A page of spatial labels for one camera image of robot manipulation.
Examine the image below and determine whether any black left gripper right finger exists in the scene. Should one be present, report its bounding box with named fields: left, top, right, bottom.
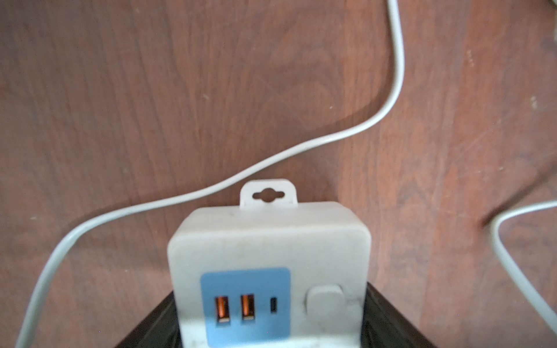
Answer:
left=361, top=283, right=435, bottom=348

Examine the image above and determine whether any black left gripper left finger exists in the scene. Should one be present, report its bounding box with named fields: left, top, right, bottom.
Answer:
left=116, top=292, right=182, bottom=348

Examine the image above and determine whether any white multicolour power strip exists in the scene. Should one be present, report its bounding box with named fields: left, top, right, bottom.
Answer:
left=168, top=179, right=371, bottom=347

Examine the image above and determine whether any white fan cable with plug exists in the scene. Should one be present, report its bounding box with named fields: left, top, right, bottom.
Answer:
left=15, top=0, right=406, bottom=348

